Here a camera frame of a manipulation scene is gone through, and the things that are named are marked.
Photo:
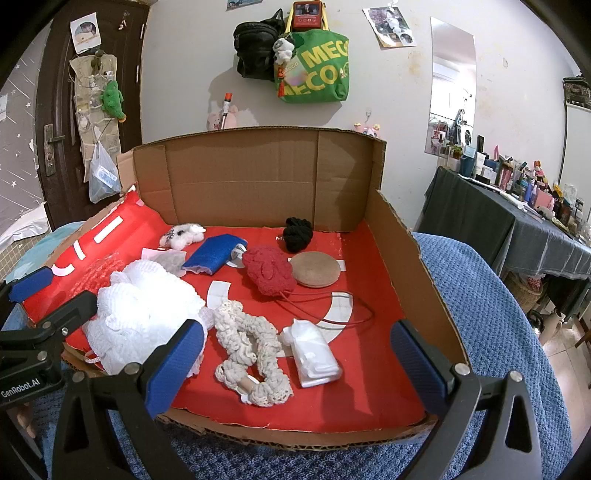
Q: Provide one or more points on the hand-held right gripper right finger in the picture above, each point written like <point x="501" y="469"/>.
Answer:
<point x="418" y="364"/>

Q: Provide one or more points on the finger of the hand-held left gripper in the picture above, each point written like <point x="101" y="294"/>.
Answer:
<point x="32" y="281"/>
<point x="69" y="316"/>

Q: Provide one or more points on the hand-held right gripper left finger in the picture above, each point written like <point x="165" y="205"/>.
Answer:
<point x="175" y="364"/>

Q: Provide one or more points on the white mesh bath sponge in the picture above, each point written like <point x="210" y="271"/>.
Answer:
<point x="138" y="314"/>

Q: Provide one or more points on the cream crochet scrunchie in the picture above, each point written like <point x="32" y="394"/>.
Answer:
<point x="228" y="318"/>

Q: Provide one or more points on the white sheer pouch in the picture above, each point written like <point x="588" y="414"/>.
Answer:
<point x="168" y="262"/>

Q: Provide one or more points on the white plastic bag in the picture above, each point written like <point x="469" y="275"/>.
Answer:
<point x="311" y="355"/>

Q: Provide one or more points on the blue cloth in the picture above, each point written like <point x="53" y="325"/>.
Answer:
<point x="212" y="254"/>

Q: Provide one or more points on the small white plush toy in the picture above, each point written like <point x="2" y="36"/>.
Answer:
<point x="184" y="234"/>

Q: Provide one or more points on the brown round pad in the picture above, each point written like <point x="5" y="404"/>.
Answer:
<point x="316" y="270"/>

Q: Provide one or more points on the black scrunchie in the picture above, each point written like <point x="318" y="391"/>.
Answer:
<point x="298" y="233"/>

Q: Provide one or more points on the cardboard box with red floor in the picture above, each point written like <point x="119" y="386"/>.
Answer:
<point x="258" y="175"/>

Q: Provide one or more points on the person's left hand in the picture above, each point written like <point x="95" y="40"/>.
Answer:
<point x="25" y="417"/>

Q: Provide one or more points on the light teal bed sheet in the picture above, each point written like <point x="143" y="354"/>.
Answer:
<point x="51" y="240"/>

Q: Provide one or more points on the white crumpled plastic sheet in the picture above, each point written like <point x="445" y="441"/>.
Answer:
<point x="23" y="226"/>

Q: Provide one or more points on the blue fleece blanket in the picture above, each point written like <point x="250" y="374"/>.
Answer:
<point x="485" y="323"/>

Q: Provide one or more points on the clear plastic bag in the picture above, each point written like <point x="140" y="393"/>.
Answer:
<point x="104" y="177"/>

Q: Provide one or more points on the white paper tag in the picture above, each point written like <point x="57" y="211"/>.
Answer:
<point x="238" y="251"/>

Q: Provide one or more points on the woven basket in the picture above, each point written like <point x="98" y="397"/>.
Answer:
<point x="528" y="290"/>

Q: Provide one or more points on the table with dark cloth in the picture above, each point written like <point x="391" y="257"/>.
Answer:
<point x="480" y="217"/>

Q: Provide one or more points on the beige hanging organizer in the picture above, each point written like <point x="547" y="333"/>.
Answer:
<point x="85" y="115"/>

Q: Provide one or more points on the dark brown door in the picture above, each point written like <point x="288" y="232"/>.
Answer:
<point x="55" y="92"/>

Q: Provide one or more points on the green plush toy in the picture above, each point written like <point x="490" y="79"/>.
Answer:
<point x="113" y="99"/>

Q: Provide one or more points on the row of cosmetics bottles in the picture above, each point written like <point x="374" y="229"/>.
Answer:
<point x="521" y="184"/>

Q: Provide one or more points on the small pink ornament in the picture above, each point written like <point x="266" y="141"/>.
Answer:
<point x="368" y="129"/>

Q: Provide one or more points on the pink plush toy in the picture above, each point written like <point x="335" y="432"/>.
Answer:
<point x="214" y="120"/>

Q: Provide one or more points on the round photo sticker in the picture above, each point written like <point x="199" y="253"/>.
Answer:
<point x="85" y="30"/>

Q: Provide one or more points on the stick with orange tip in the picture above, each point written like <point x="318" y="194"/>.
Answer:
<point x="226" y="110"/>

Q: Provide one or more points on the white wardrobe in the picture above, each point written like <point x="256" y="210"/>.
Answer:
<point x="577" y="147"/>

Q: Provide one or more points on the green tote bag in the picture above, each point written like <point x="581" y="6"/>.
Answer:
<point x="323" y="69"/>

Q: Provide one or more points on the dark bags on wardrobe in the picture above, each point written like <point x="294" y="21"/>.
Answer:
<point x="577" y="92"/>

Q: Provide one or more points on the black backpack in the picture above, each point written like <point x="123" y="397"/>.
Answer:
<point x="254" y="46"/>

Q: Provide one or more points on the red framed picture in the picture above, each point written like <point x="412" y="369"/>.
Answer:
<point x="308" y="17"/>

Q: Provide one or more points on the wall mirror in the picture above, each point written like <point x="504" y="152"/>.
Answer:
<point x="450" y="69"/>

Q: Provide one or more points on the photo wall poster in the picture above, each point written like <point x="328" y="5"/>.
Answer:
<point x="390" y="25"/>

